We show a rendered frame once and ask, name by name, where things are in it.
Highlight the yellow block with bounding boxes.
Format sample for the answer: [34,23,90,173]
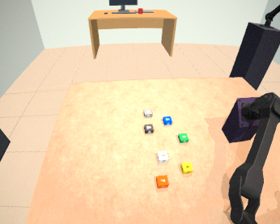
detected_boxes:
[180,162,193,174]

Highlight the green digit block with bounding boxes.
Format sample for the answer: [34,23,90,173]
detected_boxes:
[178,133,189,144]

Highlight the orange block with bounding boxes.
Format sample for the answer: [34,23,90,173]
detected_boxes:
[156,175,169,189]

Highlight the blue block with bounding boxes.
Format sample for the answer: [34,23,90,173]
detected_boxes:
[163,116,172,126]

